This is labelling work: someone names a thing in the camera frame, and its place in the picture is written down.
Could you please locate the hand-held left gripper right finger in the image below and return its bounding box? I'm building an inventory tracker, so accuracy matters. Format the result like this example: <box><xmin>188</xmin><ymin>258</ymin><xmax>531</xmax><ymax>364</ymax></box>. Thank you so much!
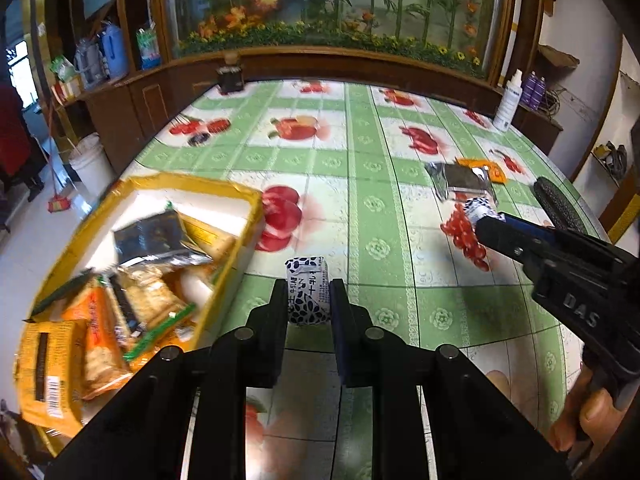
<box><xmin>327</xmin><ymin>277</ymin><xmax>571</xmax><ymax>480</ymax></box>

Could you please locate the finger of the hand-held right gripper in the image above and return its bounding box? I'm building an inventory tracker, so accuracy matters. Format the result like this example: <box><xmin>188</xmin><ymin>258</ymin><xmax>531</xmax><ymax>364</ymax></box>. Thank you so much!
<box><xmin>475</xmin><ymin>217</ymin><xmax>543</xmax><ymax>267</ymax></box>
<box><xmin>500</xmin><ymin>212</ymin><xmax>558</xmax><ymax>242</ymax></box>

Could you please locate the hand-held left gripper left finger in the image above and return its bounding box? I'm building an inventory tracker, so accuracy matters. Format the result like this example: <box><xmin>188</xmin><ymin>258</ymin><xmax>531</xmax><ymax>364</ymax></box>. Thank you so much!
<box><xmin>45</xmin><ymin>277</ymin><xmax>290</xmax><ymax>480</ymax></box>

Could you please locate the small blue white patterned packet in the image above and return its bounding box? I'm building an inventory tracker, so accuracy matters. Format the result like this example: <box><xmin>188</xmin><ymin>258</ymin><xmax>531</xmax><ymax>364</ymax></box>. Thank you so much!
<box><xmin>284</xmin><ymin>256</ymin><xmax>332</xmax><ymax>328</ymax></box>
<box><xmin>462</xmin><ymin>197</ymin><xmax>506</xmax><ymax>226</ymax></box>

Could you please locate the green-ended cracker packet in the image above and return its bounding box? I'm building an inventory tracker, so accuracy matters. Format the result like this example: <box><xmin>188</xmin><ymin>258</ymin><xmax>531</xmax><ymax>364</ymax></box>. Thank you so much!
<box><xmin>107</xmin><ymin>265</ymin><xmax>197</xmax><ymax>361</ymax></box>
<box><xmin>27</xmin><ymin>269</ymin><xmax>101</xmax><ymax>323</ymax></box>

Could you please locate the yellow cardboard box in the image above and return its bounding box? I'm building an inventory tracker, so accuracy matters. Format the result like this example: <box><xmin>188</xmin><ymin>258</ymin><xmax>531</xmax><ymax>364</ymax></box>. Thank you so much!
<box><xmin>20</xmin><ymin>172</ymin><xmax>265</xmax><ymax>411</ymax></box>

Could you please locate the orange cracker packet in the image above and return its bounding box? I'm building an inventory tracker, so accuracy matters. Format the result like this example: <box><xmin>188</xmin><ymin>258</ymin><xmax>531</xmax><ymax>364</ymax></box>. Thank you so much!
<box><xmin>62</xmin><ymin>280</ymin><xmax>133</xmax><ymax>401</ymax></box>

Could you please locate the black snack packet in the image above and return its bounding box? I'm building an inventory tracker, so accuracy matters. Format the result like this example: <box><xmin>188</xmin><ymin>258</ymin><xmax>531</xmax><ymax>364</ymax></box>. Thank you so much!
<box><xmin>112</xmin><ymin>210</ymin><xmax>213</xmax><ymax>268</ymax></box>

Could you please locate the yellow biscuit packet black stripe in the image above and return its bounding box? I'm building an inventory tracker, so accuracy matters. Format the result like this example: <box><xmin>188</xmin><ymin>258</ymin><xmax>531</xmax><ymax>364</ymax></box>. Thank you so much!
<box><xmin>15</xmin><ymin>317</ymin><xmax>88</xmax><ymax>438</ymax></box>

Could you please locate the person's right hand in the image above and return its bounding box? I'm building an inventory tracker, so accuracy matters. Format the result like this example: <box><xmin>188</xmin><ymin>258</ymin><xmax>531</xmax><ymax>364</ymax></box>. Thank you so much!
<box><xmin>550</xmin><ymin>350</ymin><xmax>636</xmax><ymax>453</ymax></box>

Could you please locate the black textured glasses case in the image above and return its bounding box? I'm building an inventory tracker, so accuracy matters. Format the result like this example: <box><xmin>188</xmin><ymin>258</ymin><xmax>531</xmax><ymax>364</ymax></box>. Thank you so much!
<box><xmin>532</xmin><ymin>177</ymin><xmax>583</xmax><ymax>233</ymax></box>

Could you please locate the orange snack packet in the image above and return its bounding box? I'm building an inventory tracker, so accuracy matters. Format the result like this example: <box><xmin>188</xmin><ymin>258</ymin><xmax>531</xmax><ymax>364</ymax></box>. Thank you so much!
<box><xmin>456</xmin><ymin>158</ymin><xmax>507</xmax><ymax>184</ymax></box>

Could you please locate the silver foil packet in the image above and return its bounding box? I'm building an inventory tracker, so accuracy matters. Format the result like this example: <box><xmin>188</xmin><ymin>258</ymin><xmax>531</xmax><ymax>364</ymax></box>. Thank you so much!
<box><xmin>425</xmin><ymin>162</ymin><xmax>497</xmax><ymax>202</ymax></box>

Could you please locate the dark metal tool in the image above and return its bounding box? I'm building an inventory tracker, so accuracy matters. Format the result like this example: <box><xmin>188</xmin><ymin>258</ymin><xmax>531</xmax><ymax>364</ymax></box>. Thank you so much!
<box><xmin>592</xmin><ymin>142</ymin><xmax>628</xmax><ymax>181</ymax></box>

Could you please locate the white spray bottle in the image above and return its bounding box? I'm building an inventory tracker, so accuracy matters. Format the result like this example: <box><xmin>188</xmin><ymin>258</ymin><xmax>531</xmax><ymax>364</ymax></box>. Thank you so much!
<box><xmin>492</xmin><ymin>71</ymin><xmax>523</xmax><ymax>132</ymax></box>

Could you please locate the brown corner shelf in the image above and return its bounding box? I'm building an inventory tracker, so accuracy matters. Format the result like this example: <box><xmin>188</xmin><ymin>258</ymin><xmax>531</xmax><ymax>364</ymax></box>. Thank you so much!
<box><xmin>537</xmin><ymin>45</ymin><xmax>581</xmax><ymax>68</ymax></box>

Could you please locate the white plastic bucket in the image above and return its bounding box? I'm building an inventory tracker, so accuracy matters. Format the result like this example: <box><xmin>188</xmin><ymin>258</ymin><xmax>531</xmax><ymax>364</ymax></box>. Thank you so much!
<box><xmin>68</xmin><ymin>132</ymin><xmax>117</xmax><ymax>201</ymax></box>

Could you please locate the red broom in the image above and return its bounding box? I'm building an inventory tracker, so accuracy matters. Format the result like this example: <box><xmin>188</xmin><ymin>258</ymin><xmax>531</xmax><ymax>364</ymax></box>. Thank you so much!
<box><xmin>46</xmin><ymin>105</ymin><xmax>71</xmax><ymax>215</ymax></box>

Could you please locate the wooden cabinet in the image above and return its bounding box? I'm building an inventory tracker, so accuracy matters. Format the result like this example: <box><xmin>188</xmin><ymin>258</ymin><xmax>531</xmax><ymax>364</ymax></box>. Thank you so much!
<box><xmin>50</xmin><ymin>47</ymin><xmax>563</xmax><ymax>176</ymax></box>

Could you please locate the dark bottle with cork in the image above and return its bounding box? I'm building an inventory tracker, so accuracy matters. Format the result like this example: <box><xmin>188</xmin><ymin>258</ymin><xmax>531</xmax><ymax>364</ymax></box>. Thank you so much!
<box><xmin>217</xmin><ymin>52</ymin><xmax>246</xmax><ymax>95</ymax></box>

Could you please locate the glass case with artificial plants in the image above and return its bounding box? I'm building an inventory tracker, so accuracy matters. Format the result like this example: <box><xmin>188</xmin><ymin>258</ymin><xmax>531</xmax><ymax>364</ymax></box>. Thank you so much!
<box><xmin>160</xmin><ymin>0</ymin><xmax>516</xmax><ymax>81</ymax></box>

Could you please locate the blue green plastic bag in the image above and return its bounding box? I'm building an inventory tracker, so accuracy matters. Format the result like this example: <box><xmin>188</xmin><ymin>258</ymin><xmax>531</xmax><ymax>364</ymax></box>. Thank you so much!
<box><xmin>136</xmin><ymin>22</ymin><xmax>162</xmax><ymax>71</ymax></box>

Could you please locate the red white box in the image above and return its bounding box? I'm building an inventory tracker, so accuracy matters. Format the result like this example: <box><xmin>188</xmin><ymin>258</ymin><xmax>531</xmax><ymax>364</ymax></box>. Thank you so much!
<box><xmin>50</xmin><ymin>80</ymin><xmax>83</xmax><ymax>103</ymax></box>

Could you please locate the blue thermos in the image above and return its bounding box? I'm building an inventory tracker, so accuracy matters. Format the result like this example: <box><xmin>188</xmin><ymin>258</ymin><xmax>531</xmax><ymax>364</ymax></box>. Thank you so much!
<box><xmin>97</xmin><ymin>22</ymin><xmax>126</xmax><ymax>81</ymax></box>

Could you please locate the grey blue water jug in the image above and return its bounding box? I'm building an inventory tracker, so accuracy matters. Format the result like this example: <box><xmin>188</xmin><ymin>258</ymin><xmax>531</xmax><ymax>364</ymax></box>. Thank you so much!
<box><xmin>74</xmin><ymin>40</ymin><xmax>103</xmax><ymax>86</ymax></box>

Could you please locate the green white bag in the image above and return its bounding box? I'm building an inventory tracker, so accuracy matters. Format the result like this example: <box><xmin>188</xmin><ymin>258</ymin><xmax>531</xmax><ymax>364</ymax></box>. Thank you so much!
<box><xmin>50</xmin><ymin>56</ymin><xmax>76</xmax><ymax>83</ymax></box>

